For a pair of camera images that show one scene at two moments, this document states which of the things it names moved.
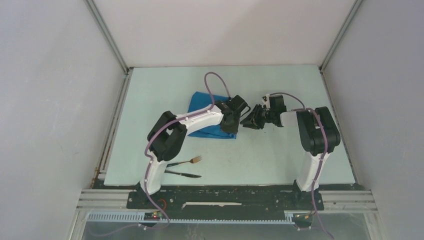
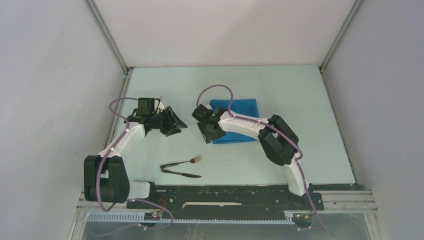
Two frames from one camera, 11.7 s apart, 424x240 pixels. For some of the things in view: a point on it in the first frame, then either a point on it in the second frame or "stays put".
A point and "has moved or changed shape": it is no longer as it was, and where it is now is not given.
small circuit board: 153,216 stays put
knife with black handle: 183,174 stays put
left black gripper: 233,129 → 171,117
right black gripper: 253,120 → 207,136
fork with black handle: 193,160 stays put
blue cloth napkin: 201,101 has moved or changed shape
